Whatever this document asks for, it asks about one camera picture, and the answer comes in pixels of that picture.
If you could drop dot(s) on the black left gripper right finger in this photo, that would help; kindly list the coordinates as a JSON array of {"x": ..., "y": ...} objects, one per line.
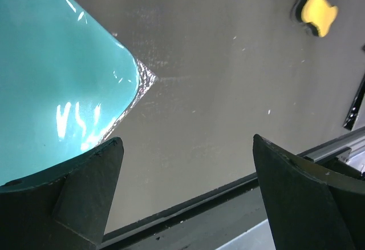
[{"x": 309, "y": 206}]

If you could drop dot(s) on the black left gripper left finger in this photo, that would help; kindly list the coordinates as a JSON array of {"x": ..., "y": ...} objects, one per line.
[{"x": 65, "y": 206}]

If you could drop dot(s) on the yellow black whiteboard eraser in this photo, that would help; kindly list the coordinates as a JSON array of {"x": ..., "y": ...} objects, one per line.
[{"x": 316, "y": 16}]

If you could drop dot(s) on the teal plastic mat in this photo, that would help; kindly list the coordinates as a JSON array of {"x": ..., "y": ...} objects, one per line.
[{"x": 65, "y": 81}]

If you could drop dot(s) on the aluminium frame rail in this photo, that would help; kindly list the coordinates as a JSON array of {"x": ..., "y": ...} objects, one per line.
[{"x": 352, "y": 144}]

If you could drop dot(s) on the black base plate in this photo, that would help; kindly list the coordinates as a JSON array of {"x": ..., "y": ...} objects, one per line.
[{"x": 353, "y": 112}]

